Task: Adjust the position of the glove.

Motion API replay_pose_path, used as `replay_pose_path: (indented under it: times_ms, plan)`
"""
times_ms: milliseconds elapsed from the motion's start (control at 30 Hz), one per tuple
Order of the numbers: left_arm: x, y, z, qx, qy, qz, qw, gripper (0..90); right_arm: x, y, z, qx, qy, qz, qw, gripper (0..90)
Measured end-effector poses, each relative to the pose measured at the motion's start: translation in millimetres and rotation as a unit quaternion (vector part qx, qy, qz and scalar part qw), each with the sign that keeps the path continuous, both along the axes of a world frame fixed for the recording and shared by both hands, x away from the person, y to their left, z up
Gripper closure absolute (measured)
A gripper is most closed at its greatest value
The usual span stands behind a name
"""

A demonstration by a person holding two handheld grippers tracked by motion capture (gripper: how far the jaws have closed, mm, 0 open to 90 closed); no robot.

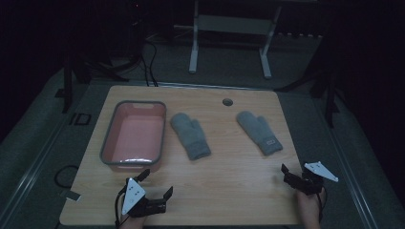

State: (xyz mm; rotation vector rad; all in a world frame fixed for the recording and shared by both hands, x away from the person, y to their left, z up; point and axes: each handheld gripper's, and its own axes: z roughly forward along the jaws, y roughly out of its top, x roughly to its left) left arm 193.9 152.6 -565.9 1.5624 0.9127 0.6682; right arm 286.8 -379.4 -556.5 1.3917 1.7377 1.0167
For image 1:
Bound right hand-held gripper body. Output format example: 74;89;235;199
284;160;340;196

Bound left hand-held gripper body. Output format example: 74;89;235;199
121;177;167;219

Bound person's left hand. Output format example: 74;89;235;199
118;213;147;229

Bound person's right hand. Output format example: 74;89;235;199
295;187;327;221

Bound pink bin with grey rim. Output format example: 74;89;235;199
99;100;168;174

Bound grey mitten with label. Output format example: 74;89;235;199
235;110;284;157

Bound plain grey mitten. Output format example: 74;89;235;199
169;112;212;161

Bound grey tape piece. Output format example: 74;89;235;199
59;189;82;202

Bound black tripod stand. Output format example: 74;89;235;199
276;60;341;129
60;44;130;115

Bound left hand-held gripper black cable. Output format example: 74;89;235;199
115;186;129;229

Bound hand-held gripper black cable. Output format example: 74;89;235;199
316;189;328;223
115;186;129;229

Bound right hand-held gripper black cable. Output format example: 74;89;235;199
316;189;328;223

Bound black coiled cable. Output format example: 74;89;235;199
53;164;79;190

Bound black cables on floor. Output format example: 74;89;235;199
139;37;160;88

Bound white metal stand frame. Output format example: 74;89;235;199
188;0;284;79

